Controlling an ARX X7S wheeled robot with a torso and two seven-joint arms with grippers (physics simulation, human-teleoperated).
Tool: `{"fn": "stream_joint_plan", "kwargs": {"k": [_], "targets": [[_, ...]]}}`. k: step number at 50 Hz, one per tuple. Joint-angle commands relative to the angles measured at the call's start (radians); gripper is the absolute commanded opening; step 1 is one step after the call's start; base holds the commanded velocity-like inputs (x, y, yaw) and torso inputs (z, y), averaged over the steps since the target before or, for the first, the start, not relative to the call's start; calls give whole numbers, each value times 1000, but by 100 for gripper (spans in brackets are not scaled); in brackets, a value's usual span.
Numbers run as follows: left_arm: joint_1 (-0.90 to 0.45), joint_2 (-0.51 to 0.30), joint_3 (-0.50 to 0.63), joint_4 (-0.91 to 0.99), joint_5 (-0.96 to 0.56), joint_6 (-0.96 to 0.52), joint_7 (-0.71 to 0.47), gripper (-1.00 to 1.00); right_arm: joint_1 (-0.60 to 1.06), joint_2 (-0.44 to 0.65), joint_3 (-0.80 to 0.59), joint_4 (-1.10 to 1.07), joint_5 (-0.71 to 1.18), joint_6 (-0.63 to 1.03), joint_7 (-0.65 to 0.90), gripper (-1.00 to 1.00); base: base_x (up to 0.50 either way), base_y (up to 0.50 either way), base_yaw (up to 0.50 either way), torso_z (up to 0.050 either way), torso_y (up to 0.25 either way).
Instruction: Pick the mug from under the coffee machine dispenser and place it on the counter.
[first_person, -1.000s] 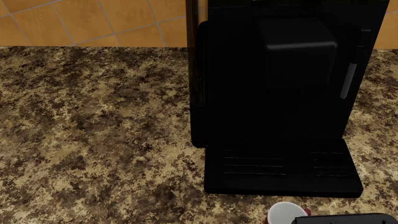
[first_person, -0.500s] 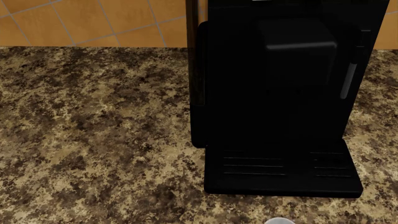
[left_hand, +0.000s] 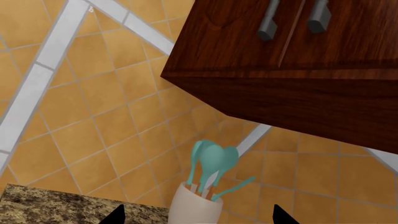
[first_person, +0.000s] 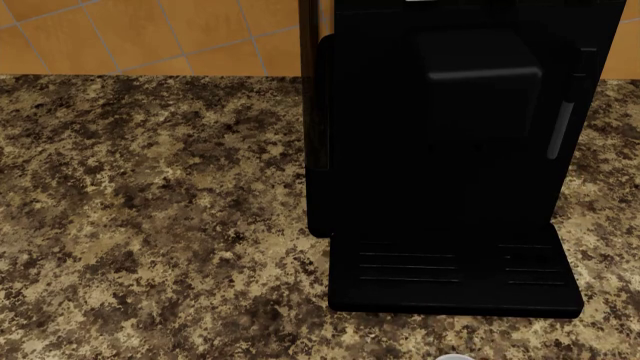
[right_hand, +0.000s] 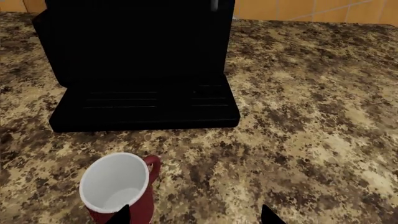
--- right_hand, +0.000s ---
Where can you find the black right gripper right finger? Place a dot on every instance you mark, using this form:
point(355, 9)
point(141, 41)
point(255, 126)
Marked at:
point(269, 217)

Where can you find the red mug white inside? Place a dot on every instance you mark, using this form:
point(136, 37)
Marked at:
point(113, 182)

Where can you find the black coffee machine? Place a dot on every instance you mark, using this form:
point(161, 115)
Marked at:
point(136, 63)

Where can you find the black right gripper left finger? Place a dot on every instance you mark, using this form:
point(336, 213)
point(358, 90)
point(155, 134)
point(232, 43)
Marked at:
point(122, 217)

